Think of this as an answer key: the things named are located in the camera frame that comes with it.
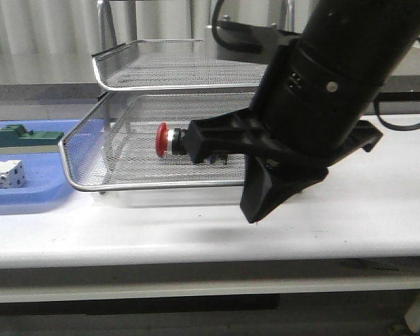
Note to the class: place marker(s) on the red emergency stop button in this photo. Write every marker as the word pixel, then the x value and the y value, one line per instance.
pixel 171 142

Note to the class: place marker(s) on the blue plastic tray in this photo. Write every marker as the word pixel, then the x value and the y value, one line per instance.
pixel 45 183

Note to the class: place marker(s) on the grey stone counter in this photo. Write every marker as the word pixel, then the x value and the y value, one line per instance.
pixel 65 76

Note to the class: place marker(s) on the green and beige switch block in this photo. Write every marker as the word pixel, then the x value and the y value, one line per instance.
pixel 17 139

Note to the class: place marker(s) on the white circuit breaker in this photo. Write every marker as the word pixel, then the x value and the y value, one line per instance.
pixel 12 174

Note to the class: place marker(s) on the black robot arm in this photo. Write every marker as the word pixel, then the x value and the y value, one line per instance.
pixel 361 40

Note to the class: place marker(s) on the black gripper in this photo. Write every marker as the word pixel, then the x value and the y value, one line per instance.
pixel 304 119

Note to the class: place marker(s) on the silver wire rack frame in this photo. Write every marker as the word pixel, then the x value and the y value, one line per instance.
pixel 108 40

